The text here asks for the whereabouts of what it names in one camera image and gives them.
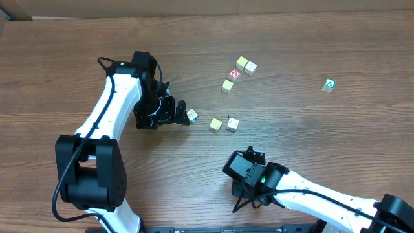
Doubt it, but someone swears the green letter block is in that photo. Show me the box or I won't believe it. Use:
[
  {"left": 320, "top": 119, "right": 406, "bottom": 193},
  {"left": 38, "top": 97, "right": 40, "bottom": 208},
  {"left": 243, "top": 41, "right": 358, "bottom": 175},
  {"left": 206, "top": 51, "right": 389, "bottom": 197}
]
[{"left": 322, "top": 78, "right": 336, "bottom": 93}]

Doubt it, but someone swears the white block upper cluster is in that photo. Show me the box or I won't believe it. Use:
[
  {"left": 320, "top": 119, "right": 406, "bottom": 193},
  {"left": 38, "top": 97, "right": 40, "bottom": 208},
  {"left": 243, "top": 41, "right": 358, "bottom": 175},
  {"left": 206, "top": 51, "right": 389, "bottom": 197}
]
[{"left": 244, "top": 61, "right": 257, "bottom": 76}]

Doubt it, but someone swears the yellow block upper cluster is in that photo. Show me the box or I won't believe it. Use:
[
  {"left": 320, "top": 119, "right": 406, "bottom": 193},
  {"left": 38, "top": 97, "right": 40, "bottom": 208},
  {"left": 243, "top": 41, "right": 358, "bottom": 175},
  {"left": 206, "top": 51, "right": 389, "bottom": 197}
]
[{"left": 235, "top": 56, "right": 248, "bottom": 71}]

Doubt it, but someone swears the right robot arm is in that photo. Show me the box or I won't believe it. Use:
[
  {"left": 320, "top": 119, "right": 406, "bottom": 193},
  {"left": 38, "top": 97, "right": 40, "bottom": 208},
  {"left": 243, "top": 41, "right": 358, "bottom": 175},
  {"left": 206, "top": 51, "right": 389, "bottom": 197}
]
[{"left": 223, "top": 147, "right": 413, "bottom": 232}]

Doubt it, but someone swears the yellow block lower cluster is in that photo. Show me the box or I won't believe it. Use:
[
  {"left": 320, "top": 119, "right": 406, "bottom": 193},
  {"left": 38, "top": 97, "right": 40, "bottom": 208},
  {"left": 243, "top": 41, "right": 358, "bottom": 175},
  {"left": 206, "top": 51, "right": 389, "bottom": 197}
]
[{"left": 221, "top": 80, "right": 234, "bottom": 94}]

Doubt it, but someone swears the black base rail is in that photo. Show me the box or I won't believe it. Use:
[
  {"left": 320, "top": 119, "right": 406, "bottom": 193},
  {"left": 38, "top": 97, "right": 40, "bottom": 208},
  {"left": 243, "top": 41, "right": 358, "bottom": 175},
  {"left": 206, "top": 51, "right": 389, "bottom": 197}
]
[{"left": 85, "top": 223, "right": 324, "bottom": 233}]

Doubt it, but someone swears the red circle block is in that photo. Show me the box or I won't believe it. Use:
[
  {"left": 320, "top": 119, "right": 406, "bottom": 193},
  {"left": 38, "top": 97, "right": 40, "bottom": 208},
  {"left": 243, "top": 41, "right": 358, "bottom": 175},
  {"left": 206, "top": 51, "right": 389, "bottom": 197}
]
[{"left": 228, "top": 69, "right": 241, "bottom": 82}]

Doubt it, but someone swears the yellow block cluster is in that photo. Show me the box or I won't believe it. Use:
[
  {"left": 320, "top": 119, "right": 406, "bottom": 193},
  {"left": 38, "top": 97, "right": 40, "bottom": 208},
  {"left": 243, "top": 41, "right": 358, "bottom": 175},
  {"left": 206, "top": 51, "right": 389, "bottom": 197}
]
[
  {"left": 235, "top": 56, "right": 248, "bottom": 71},
  {"left": 221, "top": 80, "right": 234, "bottom": 94}
]

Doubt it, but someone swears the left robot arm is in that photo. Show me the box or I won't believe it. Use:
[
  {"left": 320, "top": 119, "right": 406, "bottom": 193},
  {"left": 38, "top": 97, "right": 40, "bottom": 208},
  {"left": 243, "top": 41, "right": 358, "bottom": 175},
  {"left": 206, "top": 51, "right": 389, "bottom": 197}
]
[{"left": 51, "top": 51, "right": 191, "bottom": 232}]

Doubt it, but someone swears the white patterned block centre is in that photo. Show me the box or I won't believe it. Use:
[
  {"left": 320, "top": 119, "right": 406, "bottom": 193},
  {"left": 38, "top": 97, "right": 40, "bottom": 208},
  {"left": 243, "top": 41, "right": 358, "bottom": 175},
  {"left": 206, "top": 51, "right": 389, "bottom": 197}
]
[{"left": 226, "top": 118, "right": 239, "bottom": 132}]

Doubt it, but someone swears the block with blue side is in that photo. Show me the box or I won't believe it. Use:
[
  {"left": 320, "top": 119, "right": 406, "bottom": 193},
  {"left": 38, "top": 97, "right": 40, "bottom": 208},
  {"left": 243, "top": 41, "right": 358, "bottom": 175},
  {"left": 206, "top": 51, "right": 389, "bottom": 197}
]
[{"left": 187, "top": 109, "right": 199, "bottom": 124}]

